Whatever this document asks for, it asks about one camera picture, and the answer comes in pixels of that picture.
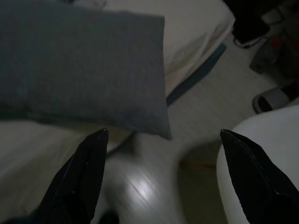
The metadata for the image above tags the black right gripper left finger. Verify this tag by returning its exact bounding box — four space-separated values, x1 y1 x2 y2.
35 127 110 224

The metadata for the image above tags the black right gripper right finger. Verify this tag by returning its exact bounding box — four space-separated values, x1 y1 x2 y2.
220 129 299 224

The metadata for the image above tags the grey fabric pillow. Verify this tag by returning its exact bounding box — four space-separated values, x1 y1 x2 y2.
0 0 173 140

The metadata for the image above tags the white round chair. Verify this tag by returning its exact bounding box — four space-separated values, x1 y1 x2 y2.
216 105 299 224

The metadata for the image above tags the grey slipper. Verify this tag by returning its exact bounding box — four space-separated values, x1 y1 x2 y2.
253 87 295 114

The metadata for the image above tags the grey box with red parts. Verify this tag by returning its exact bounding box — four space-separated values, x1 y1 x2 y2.
249 35 299 76

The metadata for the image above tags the bed mattress with cream sheet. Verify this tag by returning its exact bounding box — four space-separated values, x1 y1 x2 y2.
0 0 235 217

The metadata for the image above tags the blue bed frame base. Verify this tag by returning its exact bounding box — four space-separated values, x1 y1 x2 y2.
166 43 227 105

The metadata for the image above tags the black floor cable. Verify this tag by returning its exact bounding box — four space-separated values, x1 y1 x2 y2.
233 35 267 49

